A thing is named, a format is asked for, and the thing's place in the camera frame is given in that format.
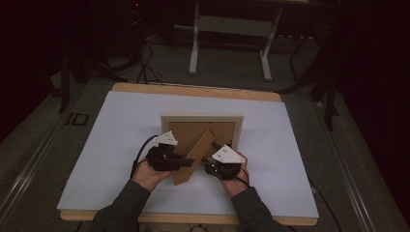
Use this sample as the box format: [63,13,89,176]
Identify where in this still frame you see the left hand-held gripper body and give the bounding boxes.
[145,130,182,172]

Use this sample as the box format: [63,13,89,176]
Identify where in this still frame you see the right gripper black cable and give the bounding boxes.
[234,165,342,232]

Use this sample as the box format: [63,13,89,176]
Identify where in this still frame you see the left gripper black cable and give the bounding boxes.
[130,134,160,181]

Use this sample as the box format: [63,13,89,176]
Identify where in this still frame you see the person's right hand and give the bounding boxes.
[220,151,250,198]

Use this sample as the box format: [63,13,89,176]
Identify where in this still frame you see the white table mat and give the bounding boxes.
[56,90,320,218]

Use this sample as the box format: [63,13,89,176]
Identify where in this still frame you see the black floor socket plate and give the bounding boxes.
[66,112,90,127]

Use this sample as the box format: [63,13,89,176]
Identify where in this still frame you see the black metal stand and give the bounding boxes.
[277,32,339,131]
[57,51,129,114]

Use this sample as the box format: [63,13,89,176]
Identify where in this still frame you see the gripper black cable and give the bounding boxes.
[130,134,160,181]
[234,165,342,232]

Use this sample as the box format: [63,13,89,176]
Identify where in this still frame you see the white metal desk frame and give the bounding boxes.
[188,0,284,81]

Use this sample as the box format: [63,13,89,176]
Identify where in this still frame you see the black floor cables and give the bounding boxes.
[134,42,163,85]

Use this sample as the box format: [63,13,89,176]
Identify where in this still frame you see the grey metal floor rail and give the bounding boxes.
[313,102,378,232]
[0,122,66,220]

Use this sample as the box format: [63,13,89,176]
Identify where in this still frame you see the person's left hand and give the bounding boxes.
[132,159,177,192]

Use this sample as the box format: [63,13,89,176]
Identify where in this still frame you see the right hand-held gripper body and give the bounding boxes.
[204,144,247,181]

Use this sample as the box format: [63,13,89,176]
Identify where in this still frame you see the wooden picture frame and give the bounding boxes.
[160,112,245,187]

